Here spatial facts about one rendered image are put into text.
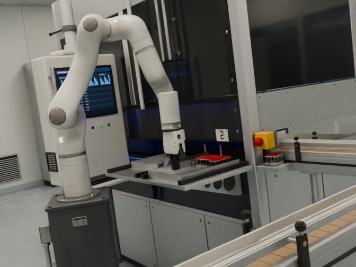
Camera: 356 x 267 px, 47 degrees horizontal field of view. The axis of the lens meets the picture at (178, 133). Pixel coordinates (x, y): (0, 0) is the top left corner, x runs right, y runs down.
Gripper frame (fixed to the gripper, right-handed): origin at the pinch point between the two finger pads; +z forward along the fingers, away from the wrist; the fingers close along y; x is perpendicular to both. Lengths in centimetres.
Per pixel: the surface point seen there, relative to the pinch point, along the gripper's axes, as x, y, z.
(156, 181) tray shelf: 4.6, 9.7, 7.4
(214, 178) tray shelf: -11.3, -11.2, 7.2
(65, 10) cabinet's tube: -2, 96, -86
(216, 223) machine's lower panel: -36, 18, 40
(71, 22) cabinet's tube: -5, 95, -79
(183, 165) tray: -18.5, 19.3, 5.1
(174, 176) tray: 2.0, -0.6, 4.5
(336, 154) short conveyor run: -46, -47, 1
